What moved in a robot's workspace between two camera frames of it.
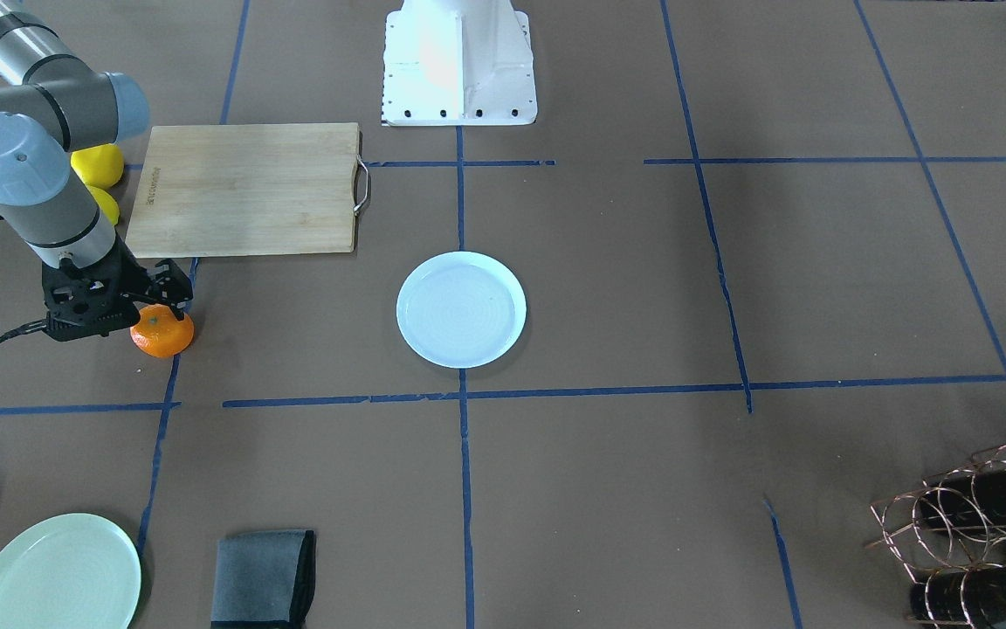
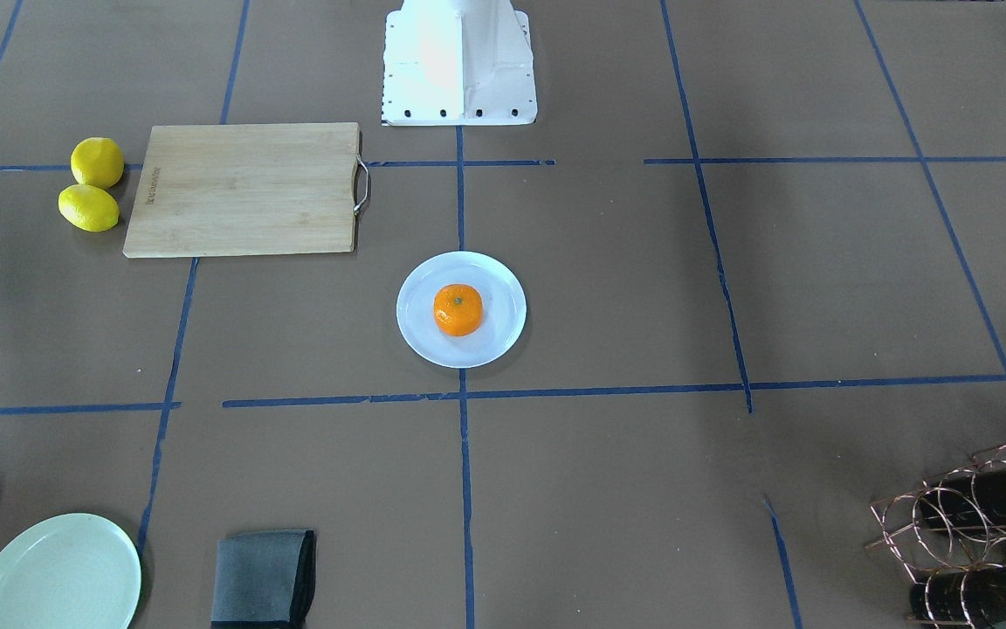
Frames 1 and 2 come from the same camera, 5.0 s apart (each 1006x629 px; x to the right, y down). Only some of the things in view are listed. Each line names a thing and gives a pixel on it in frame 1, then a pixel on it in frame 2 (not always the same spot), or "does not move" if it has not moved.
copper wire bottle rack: x=983 y=542 does not move
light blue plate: x=461 y=309 does not move
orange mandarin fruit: x=161 y=334 -> x=458 y=309
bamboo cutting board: x=248 y=190 does not move
